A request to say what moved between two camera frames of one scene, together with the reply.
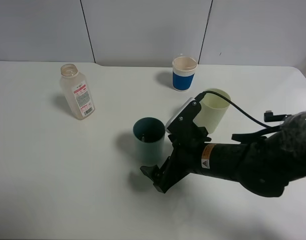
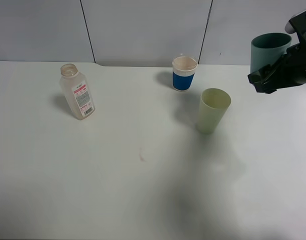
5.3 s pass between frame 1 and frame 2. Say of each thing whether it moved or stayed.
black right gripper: moved
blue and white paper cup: stayed
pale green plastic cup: stayed
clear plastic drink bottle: stayed
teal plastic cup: moved
